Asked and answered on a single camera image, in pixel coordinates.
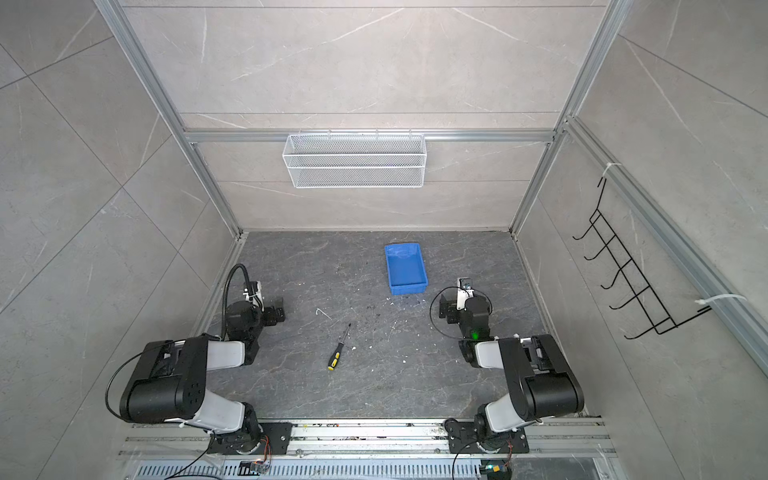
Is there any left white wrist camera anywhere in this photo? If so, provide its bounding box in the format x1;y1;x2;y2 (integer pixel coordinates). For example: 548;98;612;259
243;281;264;311

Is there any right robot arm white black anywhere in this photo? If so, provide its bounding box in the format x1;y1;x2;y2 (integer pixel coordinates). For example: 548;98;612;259
430;284;585;455

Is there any black wire hook rack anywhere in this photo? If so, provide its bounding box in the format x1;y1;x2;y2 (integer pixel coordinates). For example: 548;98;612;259
572;178;713;341

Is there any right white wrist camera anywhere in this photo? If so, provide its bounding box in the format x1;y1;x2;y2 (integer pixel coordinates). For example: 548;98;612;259
456;277;474;311

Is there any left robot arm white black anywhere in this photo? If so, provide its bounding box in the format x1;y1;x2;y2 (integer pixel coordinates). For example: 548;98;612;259
108;263;292;459

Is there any small white zip tie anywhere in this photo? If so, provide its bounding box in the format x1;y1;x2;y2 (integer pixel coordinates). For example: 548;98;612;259
315;308;333;321

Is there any white wire mesh basket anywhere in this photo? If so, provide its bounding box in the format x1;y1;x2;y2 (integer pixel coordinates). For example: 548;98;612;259
282;133;428;189

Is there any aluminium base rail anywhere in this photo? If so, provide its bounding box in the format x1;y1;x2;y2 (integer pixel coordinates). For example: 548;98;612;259
115;417;626;479

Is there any blue plastic bin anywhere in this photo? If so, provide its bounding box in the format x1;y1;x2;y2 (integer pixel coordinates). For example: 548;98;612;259
384;243;428;295

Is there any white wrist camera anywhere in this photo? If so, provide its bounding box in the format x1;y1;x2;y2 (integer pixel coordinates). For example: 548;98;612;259
243;281;264;311
456;277;474;311

